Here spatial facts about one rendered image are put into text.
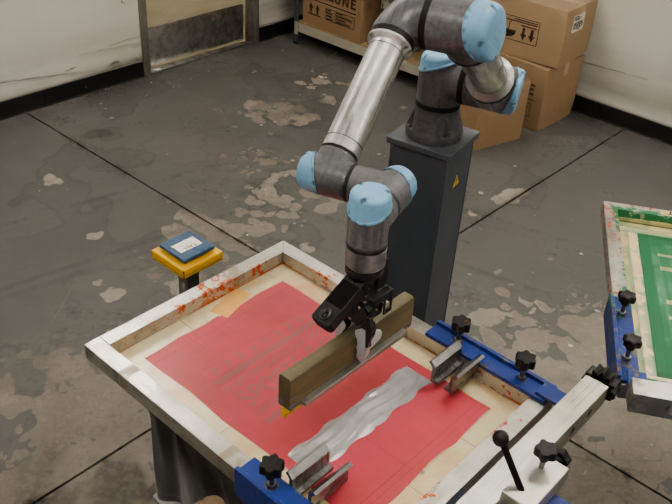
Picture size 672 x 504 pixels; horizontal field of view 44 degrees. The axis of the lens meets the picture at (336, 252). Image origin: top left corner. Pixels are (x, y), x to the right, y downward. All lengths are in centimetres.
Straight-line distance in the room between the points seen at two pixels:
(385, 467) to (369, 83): 73
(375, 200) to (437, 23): 43
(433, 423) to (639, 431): 164
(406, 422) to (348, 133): 58
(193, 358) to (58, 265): 209
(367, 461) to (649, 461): 170
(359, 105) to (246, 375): 61
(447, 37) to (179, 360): 86
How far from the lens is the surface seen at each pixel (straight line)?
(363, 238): 143
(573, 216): 440
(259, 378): 175
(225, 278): 197
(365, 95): 161
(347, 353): 158
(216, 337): 186
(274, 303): 195
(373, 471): 159
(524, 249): 404
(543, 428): 161
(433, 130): 214
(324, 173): 154
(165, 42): 579
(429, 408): 172
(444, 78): 209
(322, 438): 163
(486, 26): 166
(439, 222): 223
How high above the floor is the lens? 215
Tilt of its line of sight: 34 degrees down
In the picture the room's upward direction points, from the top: 4 degrees clockwise
